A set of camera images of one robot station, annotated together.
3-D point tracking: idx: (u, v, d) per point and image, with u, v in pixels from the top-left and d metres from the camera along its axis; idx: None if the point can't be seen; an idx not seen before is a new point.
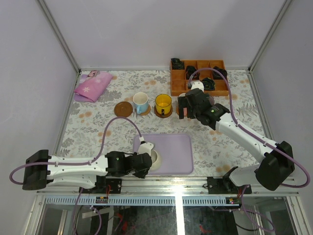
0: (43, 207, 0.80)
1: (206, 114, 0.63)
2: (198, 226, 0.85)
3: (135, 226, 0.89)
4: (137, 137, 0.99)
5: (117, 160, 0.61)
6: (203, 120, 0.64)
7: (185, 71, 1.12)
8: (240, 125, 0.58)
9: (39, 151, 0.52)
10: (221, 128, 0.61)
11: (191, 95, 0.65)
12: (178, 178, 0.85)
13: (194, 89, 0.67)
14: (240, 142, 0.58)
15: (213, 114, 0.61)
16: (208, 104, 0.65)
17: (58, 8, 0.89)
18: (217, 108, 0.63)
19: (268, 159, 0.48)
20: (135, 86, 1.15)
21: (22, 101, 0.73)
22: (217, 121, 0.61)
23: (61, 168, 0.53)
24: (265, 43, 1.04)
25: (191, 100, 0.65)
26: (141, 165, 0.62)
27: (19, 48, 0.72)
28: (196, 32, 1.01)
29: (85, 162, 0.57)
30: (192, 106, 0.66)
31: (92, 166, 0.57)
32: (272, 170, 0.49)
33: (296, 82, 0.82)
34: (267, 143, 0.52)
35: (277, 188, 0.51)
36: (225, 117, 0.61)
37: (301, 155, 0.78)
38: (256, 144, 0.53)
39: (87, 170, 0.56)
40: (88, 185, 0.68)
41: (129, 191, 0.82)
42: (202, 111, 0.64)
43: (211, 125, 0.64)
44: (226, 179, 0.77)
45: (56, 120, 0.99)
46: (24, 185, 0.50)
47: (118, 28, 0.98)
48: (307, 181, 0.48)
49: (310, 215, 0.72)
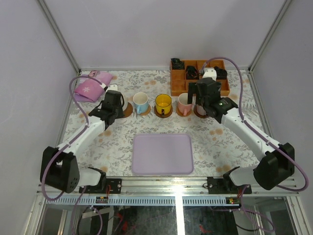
0: (43, 208, 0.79)
1: (214, 107, 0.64)
2: (198, 226, 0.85)
3: (135, 226, 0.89)
4: (137, 137, 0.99)
5: (99, 111, 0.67)
6: (210, 112, 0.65)
7: (185, 71, 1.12)
8: (246, 120, 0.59)
9: (44, 152, 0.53)
10: (227, 121, 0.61)
11: (203, 84, 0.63)
12: (178, 178, 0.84)
13: (207, 79, 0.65)
14: (243, 137, 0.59)
15: (221, 107, 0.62)
16: (218, 97, 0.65)
17: (58, 8, 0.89)
18: (226, 103, 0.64)
19: (269, 158, 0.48)
20: (135, 86, 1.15)
21: (22, 102, 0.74)
22: (223, 114, 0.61)
23: (76, 143, 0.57)
24: (265, 43, 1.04)
25: (202, 89, 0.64)
26: (115, 97, 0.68)
27: (19, 48, 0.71)
28: (196, 32, 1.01)
29: (84, 129, 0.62)
30: (202, 95, 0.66)
31: (91, 127, 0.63)
32: (270, 169, 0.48)
33: (297, 82, 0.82)
34: (270, 142, 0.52)
35: (272, 187, 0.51)
36: (232, 111, 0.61)
37: (301, 155, 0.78)
38: (258, 141, 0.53)
39: (92, 131, 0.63)
40: (95, 178, 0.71)
41: (129, 191, 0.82)
42: (211, 102, 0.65)
43: (216, 118, 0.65)
44: (226, 177, 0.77)
45: (56, 121, 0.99)
46: (65, 183, 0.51)
47: (117, 27, 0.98)
48: (304, 186, 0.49)
49: (310, 215, 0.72)
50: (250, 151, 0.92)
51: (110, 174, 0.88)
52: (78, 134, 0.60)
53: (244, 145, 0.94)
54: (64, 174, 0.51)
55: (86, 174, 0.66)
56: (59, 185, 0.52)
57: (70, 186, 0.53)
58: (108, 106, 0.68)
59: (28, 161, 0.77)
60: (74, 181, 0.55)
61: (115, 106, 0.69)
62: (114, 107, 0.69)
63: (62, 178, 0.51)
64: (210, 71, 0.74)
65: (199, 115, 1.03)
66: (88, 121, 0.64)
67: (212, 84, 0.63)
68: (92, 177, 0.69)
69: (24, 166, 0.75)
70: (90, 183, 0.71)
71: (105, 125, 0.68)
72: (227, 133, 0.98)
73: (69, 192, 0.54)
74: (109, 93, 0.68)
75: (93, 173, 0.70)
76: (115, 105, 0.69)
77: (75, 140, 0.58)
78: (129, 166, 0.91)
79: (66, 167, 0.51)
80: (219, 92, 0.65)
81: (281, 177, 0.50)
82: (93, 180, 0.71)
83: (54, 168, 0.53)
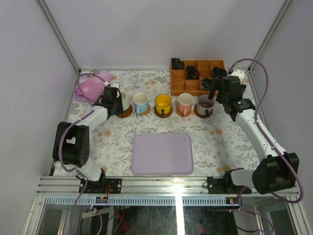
0: (43, 207, 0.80)
1: (232, 105, 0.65)
2: (198, 226, 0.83)
3: (135, 226, 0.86)
4: (137, 137, 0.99)
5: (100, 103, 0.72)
6: (227, 108, 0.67)
7: (185, 71, 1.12)
8: (258, 123, 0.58)
9: (57, 127, 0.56)
10: (240, 119, 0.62)
11: (227, 80, 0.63)
12: (177, 178, 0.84)
13: (233, 77, 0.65)
14: (251, 138, 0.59)
15: (238, 105, 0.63)
16: (239, 95, 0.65)
17: (58, 8, 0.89)
18: (245, 103, 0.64)
19: (269, 161, 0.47)
20: (135, 86, 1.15)
21: (22, 102, 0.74)
22: (238, 112, 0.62)
23: (85, 120, 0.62)
24: (265, 43, 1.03)
25: (225, 84, 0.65)
26: (113, 92, 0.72)
27: (19, 49, 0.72)
28: (196, 32, 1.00)
29: (91, 112, 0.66)
30: (224, 91, 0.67)
31: (97, 111, 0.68)
32: (268, 173, 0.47)
33: (297, 82, 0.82)
34: (276, 147, 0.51)
35: (267, 193, 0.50)
36: (248, 111, 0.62)
37: (301, 155, 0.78)
38: (264, 144, 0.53)
39: (99, 113, 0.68)
40: (94, 176, 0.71)
41: (129, 191, 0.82)
42: (230, 99, 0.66)
43: (232, 115, 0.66)
44: (227, 176, 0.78)
45: (56, 121, 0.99)
46: (80, 154, 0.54)
47: (118, 28, 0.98)
48: (298, 200, 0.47)
49: (310, 215, 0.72)
50: (250, 151, 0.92)
51: (110, 174, 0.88)
52: (87, 115, 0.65)
53: (244, 145, 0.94)
54: (79, 145, 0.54)
55: (89, 169, 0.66)
56: (73, 158, 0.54)
57: (82, 160, 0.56)
58: (108, 100, 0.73)
59: (28, 161, 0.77)
60: (85, 156, 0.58)
61: (113, 99, 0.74)
62: (112, 101, 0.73)
63: (77, 150, 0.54)
64: (239, 72, 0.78)
65: (199, 115, 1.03)
66: (93, 106, 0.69)
67: (236, 83, 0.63)
68: (93, 171, 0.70)
69: (25, 166, 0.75)
70: (89, 179, 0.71)
71: (107, 114, 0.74)
72: (227, 133, 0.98)
73: (82, 165, 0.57)
74: (107, 87, 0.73)
75: (95, 169, 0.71)
76: (113, 99, 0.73)
77: (85, 118, 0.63)
78: (129, 166, 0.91)
79: (80, 137, 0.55)
80: (242, 92, 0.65)
81: (277, 185, 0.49)
82: (94, 175, 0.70)
83: (65, 144, 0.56)
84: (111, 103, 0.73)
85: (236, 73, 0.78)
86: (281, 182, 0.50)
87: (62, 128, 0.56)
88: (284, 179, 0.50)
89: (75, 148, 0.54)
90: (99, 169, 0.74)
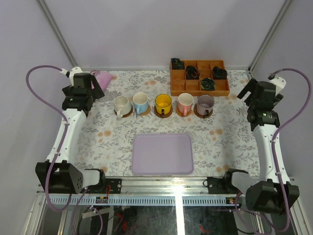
0: (43, 207, 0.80)
1: (255, 113, 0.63)
2: (198, 226, 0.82)
3: (135, 225, 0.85)
4: (137, 137, 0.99)
5: (71, 100, 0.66)
6: (250, 115, 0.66)
7: (185, 71, 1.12)
8: (274, 142, 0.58)
9: (36, 166, 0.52)
10: (257, 132, 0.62)
11: (261, 87, 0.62)
12: (177, 178, 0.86)
13: (271, 85, 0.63)
14: (260, 155, 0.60)
15: (261, 117, 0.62)
16: (269, 106, 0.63)
17: (57, 8, 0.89)
18: (271, 116, 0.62)
19: (266, 184, 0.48)
20: (134, 86, 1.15)
21: (22, 102, 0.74)
22: (258, 124, 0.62)
23: (64, 148, 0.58)
24: (265, 43, 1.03)
25: (258, 91, 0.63)
26: (83, 80, 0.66)
27: (19, 49, 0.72)
28: (196, 32, 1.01)
29: (66, 127, 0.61)
30: (255, 98, 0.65)
31: (72, 122, 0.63)
32: (261, 194, 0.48)
33: (297, 82, 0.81)
34: (279, 174, 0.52)
35: (253, 210, 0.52)
36: (268, 127, 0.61)
37: (301, 155, 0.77)
38: (270, 167, 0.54)
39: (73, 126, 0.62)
40: (94, 179, 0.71)
41: (129, 191, 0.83)
42: (257, 107, 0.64)
43: (253, 124, 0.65)
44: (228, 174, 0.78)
45: (56, 120, 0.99)
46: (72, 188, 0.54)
47: (117, 28, 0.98)
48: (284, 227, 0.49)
49: (310, 215, 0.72)
50: (250, 151, 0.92)
51: (110, 174, 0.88)
52: (63, 138, 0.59)
53: (244, 145, 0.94)
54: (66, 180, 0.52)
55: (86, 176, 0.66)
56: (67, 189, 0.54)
57: (77, 187, 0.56)
58: (82, 91, 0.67)
59: (28, 161, 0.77)
60: (79, 181, 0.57)
61: (88, 90, 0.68)
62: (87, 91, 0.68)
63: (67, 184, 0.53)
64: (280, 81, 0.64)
65: (199, 115, 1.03)
66: (65, 118, 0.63)
67: (270, 94, 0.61)
68: (92, 176, 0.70)
69: (25, 166, 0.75)
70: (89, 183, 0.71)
71: (85, 111, 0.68)
72: (227, 133, 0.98)
73: (78, 192, 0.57)
74: (77, 77, 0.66)
75: (92, 174, 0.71)
76: (87, 88, 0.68)
77: (62, 146, 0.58)
78: (129, 166, 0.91)
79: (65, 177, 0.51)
80: (273, 104, 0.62)
81: (266, 207, 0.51)
82: (93, 180, 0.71)
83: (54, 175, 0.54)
84: (86, 94, 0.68)
85: (277, 81, 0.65)
86: (271, 206, 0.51)
87: (42, 166, 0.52)
88: (276, 205, 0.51)
89: (63, 179, 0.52)
90: (97, 172, 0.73)
